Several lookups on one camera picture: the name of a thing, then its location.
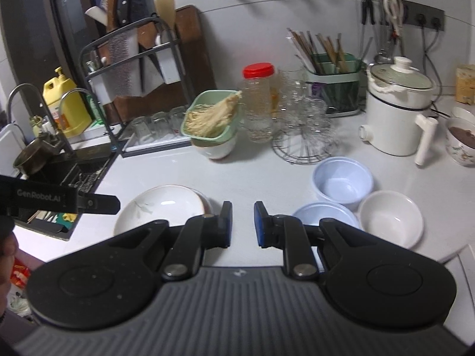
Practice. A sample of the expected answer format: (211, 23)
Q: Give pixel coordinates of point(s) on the wire glass cup rack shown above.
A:
(304, 134)

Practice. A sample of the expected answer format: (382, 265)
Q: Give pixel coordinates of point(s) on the green utensil holder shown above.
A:
(329, 71)

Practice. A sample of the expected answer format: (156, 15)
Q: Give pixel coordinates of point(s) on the dry noodle bundle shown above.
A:
(213, 116)

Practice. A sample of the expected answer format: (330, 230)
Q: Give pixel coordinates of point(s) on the red lid glass jar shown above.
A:
(257, 101)

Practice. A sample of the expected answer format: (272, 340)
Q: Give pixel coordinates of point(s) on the right upturned glass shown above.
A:
(176, 117)

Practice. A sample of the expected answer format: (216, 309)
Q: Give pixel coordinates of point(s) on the white electric cooking pot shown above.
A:
(397, 99)

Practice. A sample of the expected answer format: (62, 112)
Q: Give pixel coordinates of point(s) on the black sink drain rack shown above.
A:
(84, 171)

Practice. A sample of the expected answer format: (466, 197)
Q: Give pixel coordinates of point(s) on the green strainer basket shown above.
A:
(211, 129)

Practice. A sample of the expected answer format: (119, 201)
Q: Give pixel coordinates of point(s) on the leaf pattern plate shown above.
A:
(173, 203)

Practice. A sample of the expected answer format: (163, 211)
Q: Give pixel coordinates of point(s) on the patterned bowl with food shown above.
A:
(459, 140)

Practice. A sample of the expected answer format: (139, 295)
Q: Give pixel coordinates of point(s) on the upturned glass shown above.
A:
(142, 130)
(161, 126)
(176, 117)

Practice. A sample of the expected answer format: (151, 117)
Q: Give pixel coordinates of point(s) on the dark metal pot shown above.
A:
(34, 157)

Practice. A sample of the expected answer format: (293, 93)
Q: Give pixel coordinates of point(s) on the white bowl under strainer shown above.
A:
(214, 150)

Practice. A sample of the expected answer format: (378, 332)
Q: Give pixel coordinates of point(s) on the yellow cloth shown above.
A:
(69, 217)

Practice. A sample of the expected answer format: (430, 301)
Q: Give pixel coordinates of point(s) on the left upturned glass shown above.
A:
(142, 130)

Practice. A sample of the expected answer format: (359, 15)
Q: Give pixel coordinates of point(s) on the yellow detergent jug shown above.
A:
(70, 113)

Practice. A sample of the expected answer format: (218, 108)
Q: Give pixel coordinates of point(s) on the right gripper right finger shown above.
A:
(369, 280)

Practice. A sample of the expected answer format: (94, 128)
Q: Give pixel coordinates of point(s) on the chrome gooseneck faucet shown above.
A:
(108, 131)

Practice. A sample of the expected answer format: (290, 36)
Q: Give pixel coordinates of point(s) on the black dish rack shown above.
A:
(129, 62)

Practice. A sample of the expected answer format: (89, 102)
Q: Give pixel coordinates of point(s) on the small white bowl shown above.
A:
(393, 217)

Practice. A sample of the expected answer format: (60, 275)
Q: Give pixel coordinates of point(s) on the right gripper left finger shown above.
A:
(111, 282)

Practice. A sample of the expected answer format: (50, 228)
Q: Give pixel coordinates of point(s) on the person's hand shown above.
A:
(9, 247)

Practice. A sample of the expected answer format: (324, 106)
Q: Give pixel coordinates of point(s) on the middle upturned glass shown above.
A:
(161, 126)

